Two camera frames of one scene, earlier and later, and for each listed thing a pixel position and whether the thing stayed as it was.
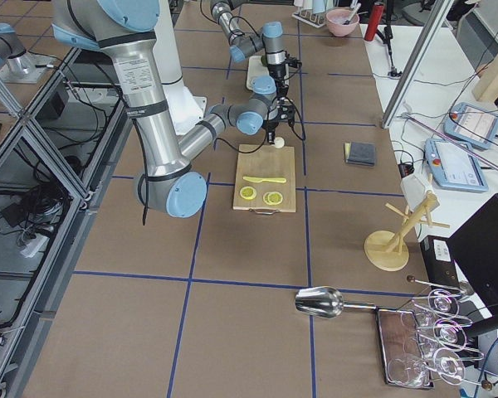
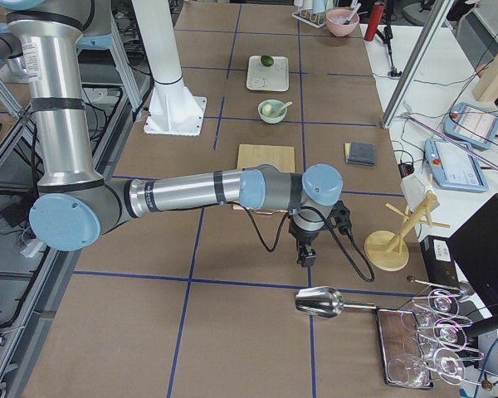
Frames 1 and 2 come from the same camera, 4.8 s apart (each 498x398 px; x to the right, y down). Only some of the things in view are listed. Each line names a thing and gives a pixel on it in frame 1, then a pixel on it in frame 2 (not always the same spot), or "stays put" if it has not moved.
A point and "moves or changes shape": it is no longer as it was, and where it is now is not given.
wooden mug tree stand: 383,249 stays put
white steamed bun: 279,142 moves or changes shape
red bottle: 375,18 stays put
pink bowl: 340,21 stays put
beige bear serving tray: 256,69 stays put
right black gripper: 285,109 to 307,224
